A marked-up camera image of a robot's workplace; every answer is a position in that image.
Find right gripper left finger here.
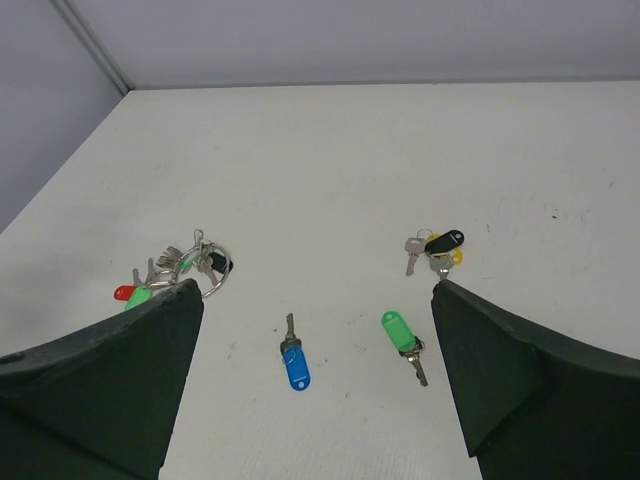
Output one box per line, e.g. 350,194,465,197
1,280,204,479

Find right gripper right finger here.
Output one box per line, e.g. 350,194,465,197
431,280,639,479

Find red tag key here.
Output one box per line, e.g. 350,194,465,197
113,285,137,302

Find blue tag key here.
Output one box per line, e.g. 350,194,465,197
280,313,311,392

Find silver keyring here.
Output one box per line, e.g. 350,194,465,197
147,229,234,299

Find yellow black tag key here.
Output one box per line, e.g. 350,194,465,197
404,229,466,280

